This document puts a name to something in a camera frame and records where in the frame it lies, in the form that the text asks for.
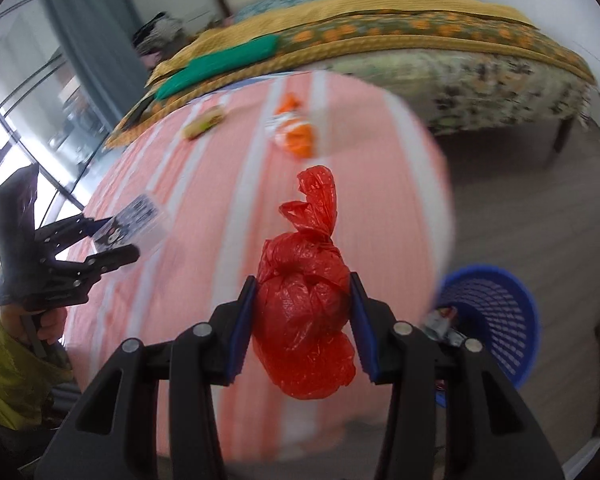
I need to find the clear plastic panda box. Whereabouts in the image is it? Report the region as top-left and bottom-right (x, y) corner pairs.
(92, 193), (172, 257)

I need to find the red plastic bag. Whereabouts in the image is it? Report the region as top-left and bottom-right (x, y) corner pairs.
(252, 165), (355, 400)

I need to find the beige snack packet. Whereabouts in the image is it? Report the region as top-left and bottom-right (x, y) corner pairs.
(182, 105), (226, 141)

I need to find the orange white bag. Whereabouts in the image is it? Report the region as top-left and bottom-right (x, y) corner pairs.
(265, 92), (315, 159)

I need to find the yellow green sleeve forearm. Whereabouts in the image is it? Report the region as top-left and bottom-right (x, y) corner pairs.
(0, 320), (73, 431)

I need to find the left hand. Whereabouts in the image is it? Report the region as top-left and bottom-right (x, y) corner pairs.
(0, 304), (68, 344)

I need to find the white torn wrapper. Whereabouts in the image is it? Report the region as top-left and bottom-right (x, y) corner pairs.
(422, 306), (467, 347)

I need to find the blue plastic waste basket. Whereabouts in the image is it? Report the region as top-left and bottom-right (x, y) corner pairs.
(436, 264), (541, 388)

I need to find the glass sliding door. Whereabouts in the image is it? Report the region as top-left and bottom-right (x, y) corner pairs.
(0, 0), (109, 206)

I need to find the pink striped tablecloth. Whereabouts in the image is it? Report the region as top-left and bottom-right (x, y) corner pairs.
(65, 70), (454, 386)

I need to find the clothes pile on chair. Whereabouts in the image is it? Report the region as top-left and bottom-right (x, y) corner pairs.
(132, 12), (189, 70)

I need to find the grey blue curtain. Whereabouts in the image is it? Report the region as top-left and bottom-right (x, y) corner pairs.
(40, 0), (148, 129)

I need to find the bed with floral sheet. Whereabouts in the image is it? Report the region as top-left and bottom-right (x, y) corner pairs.
(104, 0), (598, 166)

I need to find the yellow orange patterned quilt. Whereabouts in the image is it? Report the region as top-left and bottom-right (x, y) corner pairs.
(104, 0), (598, 150)

